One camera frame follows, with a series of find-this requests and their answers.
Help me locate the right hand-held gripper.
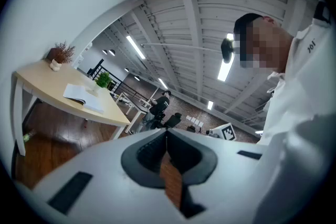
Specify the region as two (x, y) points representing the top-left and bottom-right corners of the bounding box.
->
(206, 122), (236, 142)

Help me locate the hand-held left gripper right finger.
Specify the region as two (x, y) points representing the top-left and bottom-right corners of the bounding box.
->
(167, 128), (268, 224)

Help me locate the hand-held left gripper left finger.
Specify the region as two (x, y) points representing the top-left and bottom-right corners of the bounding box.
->
(28, 128), (186, 224)

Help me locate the white printed booklet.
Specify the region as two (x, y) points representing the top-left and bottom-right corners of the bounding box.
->
(62, 83), (105, 115)

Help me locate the black office chair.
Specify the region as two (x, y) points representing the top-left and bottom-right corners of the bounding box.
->
(164, 112), (182, 129)

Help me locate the white table leg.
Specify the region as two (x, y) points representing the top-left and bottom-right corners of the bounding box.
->
(110, 123), (131, 141)

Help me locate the person's white shirt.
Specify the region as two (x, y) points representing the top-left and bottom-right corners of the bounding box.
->
(256, 0), (336, 224)

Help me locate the white-framed table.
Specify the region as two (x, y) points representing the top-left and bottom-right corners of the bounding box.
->
(115, 91), (153, 134)

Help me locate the thin white ceiling pipe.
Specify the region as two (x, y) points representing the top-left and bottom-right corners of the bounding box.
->
(141, 43), (224, 53)

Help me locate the green artificial plant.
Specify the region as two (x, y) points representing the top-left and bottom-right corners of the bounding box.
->
(94, 71), (112, 89)

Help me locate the black metal railing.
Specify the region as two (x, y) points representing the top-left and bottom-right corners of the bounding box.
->
(88, 59), (153, 103)

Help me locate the white bumpy vase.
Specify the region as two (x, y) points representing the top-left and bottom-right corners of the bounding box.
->
(49, 58), (63, 72)

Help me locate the dried brown plant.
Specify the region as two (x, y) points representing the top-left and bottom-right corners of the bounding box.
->
(54, 40), (76, 64)

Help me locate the dark brown wooden box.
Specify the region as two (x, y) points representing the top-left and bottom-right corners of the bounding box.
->
(48, 47), (60, 61)

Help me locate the black head-worn camera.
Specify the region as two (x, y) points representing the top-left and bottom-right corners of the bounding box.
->
(220, 37), (236, 64)

